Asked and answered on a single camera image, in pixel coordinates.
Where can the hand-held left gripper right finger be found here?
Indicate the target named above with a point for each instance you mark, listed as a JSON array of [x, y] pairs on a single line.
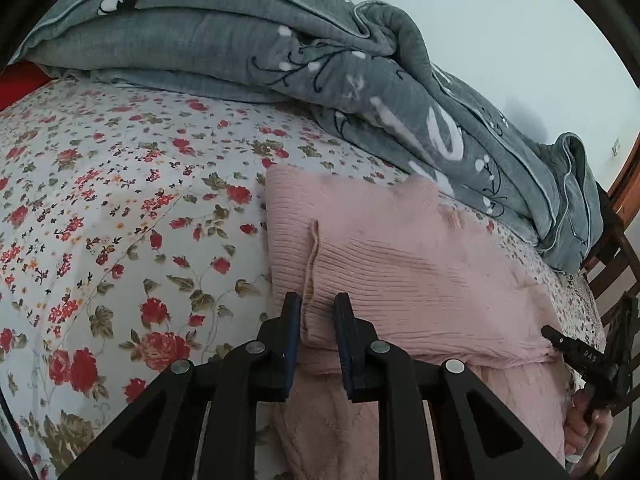
[[345, 347]]

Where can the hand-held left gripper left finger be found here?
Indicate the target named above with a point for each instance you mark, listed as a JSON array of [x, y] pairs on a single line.
[[292, 347]]

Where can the wooden bed footboard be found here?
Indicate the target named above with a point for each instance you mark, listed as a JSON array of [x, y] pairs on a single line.
[[617, 255]]

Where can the person's right hand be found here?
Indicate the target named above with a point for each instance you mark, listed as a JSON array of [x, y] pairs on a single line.
[[582, 432]]

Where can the pink knitted sweater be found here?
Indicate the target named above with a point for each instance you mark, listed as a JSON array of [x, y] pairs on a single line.
[[400, 270]]

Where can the red cloth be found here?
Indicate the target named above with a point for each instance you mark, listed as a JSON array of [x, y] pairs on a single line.
[[20, 85]]

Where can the grey printed quilt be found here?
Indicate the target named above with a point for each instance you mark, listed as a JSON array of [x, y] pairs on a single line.
[[240, 45]]

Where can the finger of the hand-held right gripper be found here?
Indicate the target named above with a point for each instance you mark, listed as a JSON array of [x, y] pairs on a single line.
[[575, 350]]

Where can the floral bed sheet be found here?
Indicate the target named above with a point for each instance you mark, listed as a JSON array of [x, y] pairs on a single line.
[[125, 210]]

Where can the wall switch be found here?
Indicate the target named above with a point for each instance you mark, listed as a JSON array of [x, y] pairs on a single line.
[[616, 146]]

